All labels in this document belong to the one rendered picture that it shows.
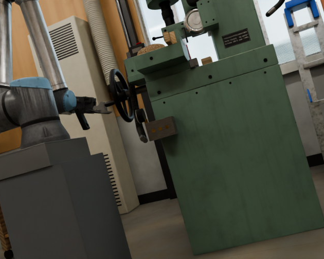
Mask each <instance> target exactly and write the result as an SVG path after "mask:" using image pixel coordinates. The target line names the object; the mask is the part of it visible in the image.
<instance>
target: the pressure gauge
mask: <svg viewBox="0 0 324 259"><path fill-rule="evenodd" d="M135 114H136V118H137V121H138V122H139V123H143V122H144V123H148V120H147V119H146V114H145V112H144V110H143V109H142V108H141V109H137V110H135Z"/></svg>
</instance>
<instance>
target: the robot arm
mask: <svg viewBox="0 0 324 259"><path fill-rule="evenodd" d="M13 2H15V3H16V4H17V5H19V6H20V8H21V11H22V14H23V17H24V20H25V23H26V26H27V29H28V32H29V35H30V38H31V41H32V44H33V46H34V49H35V52H36V55H37V58H38V61H39V64H40V67H41V70H42V73H43V76H44V77H26V78H20V79H16V80H13V67H12V28H11V10H12V3H13ZM104 104H105V102H100V103H99V105H98V106H96V98H93V97H86V96H85V97H76V96H75V95H74V93H73V92H72V91H71V90H68V87H67V85H66V82H65V79H64V76H63V73H62V70H61V67H60V64H59V61H58V58H57V55H56V52H55V49H54V47H53V44H52V41H51V38H50V35H49V32H48V29H47V26H46V23H45V20H44V17H43V13H42V10H41V7H40V4H39V0H0V133H2V132H5V131H8V130H11V129H14V128H17V127H21V130H22V136H21V145H20V148H21V149H25V148H27V147H31V146H34V145H37V144H40V143H43V142H50V141H57V140H65V139H70V135H69V133H68V132H67V130H66V129H65V128H64V126H63V125H62V123H61V121H60V117H59V114H60V115H71V114H74V113H76V115H77V118H78V120H79V122H80V124H81V126H82V129H83V130H88V129H90V126H89V124H88V122H87V120H86V118H85V115H84V113H86V114H94V113H97V114H110V113H112V111H108V110H107V107H105V105H104Z"/></svg>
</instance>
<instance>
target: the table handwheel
mask: <svg viewBox="0 0 324 259"><path fill-rule="evenodd" d="M115 75H116V76H117V77H118V79H119V80H120V82H121V84H122V87H123V89H122V90H121V89H120V87H119V86H118V84H117V82H116V80H115ZM109 83H110V89H111V93H112V97H113V100H114V103H115V105H116V108H117V110H118V112H119V114H120V115H121V117H122V118H123V120H124V121H126V122H132V121H133V119H134V115H133V109H132V103H131V98H130V92H129V88H128V85H127V83H126V81H125V79H124V77H123V75H122V74H121V72H120V71H119V70H118V69H116V68H113V69H111V71H110V74H109ZM117 90H118V91H117ZM135 91H136V94H137V95H138V94H141V93H145V92H147V87H146V85H143V86H140V87H137V88H135ZM126 100H127V101H128V106H129V115H128V111H127V107H126V103H125V101H126ZM121 102H122V105H123V107H122V105H121Z"/></svg>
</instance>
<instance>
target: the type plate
mask: <svg viewBox="0 0 324 259"><path fill-rule="evenodd" d="M222 39H223V43H224V46H225V48H229V47H232V46H235V45H239V44H242V43H245V42H248V41H251V39H250V36H249V32H248V29H247V28H245V29H242V30H239V31H236V32H233V33H230V34H227V35H224V36H222Z"/></svg>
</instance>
